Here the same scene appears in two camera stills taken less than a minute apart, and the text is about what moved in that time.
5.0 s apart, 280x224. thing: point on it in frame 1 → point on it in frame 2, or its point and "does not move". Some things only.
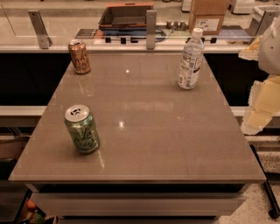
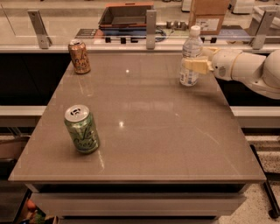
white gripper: (271, 49) → (224, 66)
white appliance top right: (243, 6) does not move
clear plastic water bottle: (192, 60) does not move
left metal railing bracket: (44, 39) does not move
